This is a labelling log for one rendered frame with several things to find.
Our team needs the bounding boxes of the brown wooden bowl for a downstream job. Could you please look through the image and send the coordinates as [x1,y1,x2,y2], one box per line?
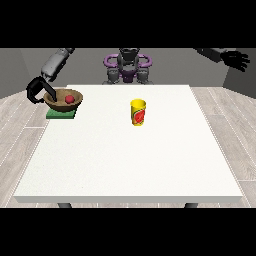
[43,88,84,113]

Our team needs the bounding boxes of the green square pad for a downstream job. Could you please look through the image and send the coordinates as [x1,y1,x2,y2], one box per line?
[45,107,78,120]

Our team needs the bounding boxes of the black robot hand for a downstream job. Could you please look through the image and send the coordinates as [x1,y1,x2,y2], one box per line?
[220,49,251,73]
[26,76,58,105]

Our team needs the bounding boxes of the grey robot trunk purple rings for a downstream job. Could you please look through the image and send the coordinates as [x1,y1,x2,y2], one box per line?
[101,48,155,86]

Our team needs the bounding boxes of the yellow cup with melon print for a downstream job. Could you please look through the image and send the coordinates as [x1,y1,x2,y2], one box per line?
[130,98,147,127]

